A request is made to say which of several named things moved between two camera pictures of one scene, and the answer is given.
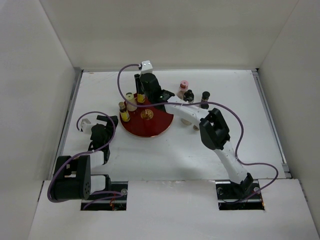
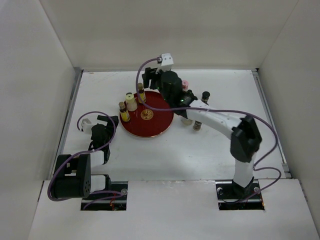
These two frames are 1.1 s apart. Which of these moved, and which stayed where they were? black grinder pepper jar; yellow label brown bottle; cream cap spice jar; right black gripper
Moved: right black gripper
Stayed: yellow label brown bottle; cream cap spice jar; black grinder pepper jar
